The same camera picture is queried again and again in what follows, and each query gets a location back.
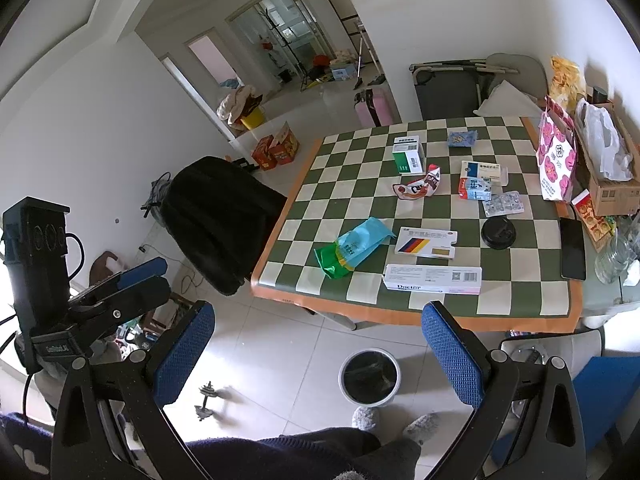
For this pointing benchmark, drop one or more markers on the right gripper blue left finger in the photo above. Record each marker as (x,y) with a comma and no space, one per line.
(186,344)

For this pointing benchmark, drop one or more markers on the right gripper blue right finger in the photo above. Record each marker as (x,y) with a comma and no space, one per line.
(458,364)

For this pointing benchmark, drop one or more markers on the long white Doctor box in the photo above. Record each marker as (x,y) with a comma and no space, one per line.
(454,280)

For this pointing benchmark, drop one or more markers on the white card tricolour stripes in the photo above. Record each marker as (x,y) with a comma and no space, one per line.
(426,243)

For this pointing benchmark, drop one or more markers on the black round lid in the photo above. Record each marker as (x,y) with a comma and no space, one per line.
(498,233)

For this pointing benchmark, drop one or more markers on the green blue plastic bag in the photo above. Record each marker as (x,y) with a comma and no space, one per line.
(341,257)

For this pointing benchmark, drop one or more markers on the silver pill blister pack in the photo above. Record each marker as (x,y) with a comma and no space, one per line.
(503,205)

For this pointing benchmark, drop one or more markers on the orange blue small box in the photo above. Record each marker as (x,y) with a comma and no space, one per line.
(473,188)

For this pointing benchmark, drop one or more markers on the red white snack bag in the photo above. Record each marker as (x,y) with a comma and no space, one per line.
(426,186)

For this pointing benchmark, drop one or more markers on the white box blue rectangle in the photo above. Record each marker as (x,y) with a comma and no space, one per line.
(481,170)

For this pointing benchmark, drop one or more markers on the green white medicine box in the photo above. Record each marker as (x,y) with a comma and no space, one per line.
(408,156)

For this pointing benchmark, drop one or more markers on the blue cartoon snack packet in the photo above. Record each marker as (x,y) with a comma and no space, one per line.
(462,139)

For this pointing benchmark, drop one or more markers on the white round trash bin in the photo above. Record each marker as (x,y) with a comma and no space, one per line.
(370,378)

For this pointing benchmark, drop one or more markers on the grey right slipper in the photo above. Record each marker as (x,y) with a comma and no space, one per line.
(422,429)

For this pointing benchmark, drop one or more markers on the grey slipper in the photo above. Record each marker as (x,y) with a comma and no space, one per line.
(366,419)
(422,429)

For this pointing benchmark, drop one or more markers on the grey left slipper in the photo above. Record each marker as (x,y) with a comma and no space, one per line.
(366,419)

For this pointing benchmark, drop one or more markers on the green white checkered mat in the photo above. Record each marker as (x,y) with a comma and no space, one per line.
(350,178)

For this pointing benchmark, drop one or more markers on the black smartphone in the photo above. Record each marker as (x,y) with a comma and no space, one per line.
(573,258)

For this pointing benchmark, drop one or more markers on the chair with black jacket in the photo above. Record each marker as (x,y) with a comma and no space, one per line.
(221,217)

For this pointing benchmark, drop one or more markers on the person dark trousers legs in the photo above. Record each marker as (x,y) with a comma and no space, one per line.
(333,453)

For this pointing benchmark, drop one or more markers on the clear glass bottle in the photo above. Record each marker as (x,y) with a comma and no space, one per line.
(616,258)

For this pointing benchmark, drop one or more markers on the red yellow snack box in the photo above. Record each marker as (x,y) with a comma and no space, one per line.
(599,229)

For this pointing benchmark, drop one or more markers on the brown cardboard box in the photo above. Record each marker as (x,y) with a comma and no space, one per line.
(614,198)

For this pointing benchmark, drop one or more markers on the pink flower paper bag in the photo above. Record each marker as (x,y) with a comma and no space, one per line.
(556,152)

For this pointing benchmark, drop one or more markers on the red orange carton box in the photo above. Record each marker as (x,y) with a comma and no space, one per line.
(278,150)

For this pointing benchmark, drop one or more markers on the white plastic bag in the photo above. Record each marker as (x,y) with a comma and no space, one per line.
(604,144)

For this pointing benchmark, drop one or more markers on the yellow bin with clothes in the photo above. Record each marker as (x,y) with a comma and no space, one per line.
(238,103)

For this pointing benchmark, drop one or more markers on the pink suitcase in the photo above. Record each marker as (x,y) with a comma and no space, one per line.
(372,108)

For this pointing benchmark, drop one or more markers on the dark folding cot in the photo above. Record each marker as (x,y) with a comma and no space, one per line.
(450,89)

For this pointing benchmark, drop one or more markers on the yellow snack bag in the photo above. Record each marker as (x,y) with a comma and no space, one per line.
(567,86)

